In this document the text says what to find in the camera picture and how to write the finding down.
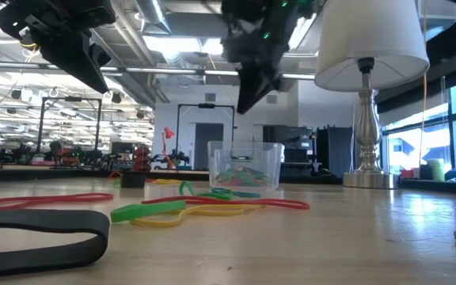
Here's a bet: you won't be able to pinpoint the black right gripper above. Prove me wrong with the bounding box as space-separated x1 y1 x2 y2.
220 0 320 115

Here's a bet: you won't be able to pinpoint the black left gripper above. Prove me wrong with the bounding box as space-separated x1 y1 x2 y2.
0 0 117 93

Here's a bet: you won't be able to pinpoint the small black block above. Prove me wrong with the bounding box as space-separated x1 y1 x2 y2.
120 172 146 189

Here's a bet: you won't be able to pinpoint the wide green rubber band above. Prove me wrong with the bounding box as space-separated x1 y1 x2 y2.
109 200 187 223

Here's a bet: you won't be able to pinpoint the wide black rubber band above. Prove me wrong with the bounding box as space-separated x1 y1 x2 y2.
0 208 111 280

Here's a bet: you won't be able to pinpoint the clear plastic bin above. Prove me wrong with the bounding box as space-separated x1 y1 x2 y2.
207 140 285 190

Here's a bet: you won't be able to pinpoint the black ceiling dome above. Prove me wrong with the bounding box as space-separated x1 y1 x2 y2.
17 31 41 52

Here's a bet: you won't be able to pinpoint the grey door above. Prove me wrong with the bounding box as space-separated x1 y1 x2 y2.
193 122 225 171

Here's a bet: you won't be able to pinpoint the dark equipment shelf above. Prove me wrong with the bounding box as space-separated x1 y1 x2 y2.
262 125 317 178

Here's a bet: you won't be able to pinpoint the long ceiling light bar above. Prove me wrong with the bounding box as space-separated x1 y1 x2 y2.
0 61 317 80

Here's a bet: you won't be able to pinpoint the black partition panels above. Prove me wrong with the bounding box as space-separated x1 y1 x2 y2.
315 125 356 180

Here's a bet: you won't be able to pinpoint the red desk lamp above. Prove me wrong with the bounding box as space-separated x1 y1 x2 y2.
161 126 178 170

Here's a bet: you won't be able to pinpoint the small black bench robot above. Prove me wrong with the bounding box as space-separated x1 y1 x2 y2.
150 149 192 171

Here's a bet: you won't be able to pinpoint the background workbench with equipment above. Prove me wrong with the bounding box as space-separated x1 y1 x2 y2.
0 140 134 172

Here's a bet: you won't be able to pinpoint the white shade silver table lamp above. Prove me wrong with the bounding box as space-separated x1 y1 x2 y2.
313 0 431 190

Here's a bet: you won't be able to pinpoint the red stacked object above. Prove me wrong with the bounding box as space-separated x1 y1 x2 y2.
132 145 153 173

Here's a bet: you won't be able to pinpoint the green cup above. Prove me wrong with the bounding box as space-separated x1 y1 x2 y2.
427 158 446 182

